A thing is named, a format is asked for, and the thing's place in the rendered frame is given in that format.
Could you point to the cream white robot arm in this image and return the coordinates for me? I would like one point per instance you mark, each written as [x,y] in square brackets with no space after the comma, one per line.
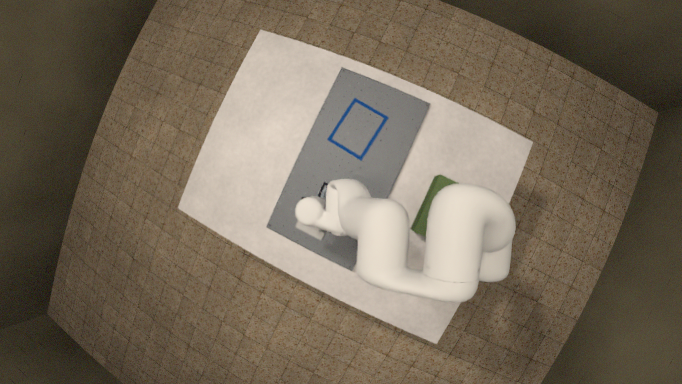
[457,216]

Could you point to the blue rectangular tape outline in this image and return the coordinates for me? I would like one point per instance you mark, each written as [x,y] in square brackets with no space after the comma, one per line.
[374,136]

